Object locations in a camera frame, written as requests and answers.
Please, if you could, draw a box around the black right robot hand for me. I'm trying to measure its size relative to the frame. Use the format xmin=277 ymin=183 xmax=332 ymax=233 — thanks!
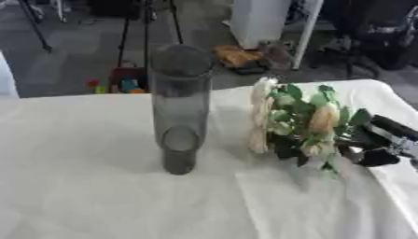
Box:
xmin=340 ymin=114 xmax=418 ymax=171

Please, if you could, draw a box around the cream and green flower bouquet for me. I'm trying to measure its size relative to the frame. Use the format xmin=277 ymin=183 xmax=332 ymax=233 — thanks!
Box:
xmin=246 ymin=77 xmax=378 ymax=176

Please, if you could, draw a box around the tall grey glass vase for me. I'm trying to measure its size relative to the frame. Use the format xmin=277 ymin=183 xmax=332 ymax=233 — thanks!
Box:
xmin=148 ymin=44 xmax=216 ymax=176

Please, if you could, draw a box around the black office chair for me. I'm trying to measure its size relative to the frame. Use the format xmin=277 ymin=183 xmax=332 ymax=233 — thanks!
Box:
xmin=308 ymin=0 xmax=418 ymax=79

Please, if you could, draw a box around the white cabinet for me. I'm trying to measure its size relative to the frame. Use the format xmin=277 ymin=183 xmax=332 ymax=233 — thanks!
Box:
xmin=227 ymin=0 xmax=327 ymax=71

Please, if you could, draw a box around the tan brown bag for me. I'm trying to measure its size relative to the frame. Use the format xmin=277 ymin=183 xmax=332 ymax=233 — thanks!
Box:
xmin=212 ymin=40 xmax=296 ymax=76

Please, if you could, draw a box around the black tripod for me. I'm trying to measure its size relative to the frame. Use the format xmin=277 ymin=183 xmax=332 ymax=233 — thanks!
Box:
xmin=116 ymin=0 xmax=187 ymax=91
xmin=16 ymin=0 xmax=56 ymax=53

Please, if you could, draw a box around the red box of toys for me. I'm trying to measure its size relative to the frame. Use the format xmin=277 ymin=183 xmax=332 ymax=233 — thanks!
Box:
xmin=105 ymin=61 xmax=150 ymax=94

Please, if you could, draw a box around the red and green small toy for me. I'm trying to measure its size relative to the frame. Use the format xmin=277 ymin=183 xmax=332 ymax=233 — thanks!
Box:
xmin=86 ymin=78 xmax=108 ymax=95

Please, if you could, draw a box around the white rounded object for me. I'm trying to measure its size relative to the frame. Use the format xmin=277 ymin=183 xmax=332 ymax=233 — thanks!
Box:
xmin=0 ymin=50 xmax=21 ymax=99

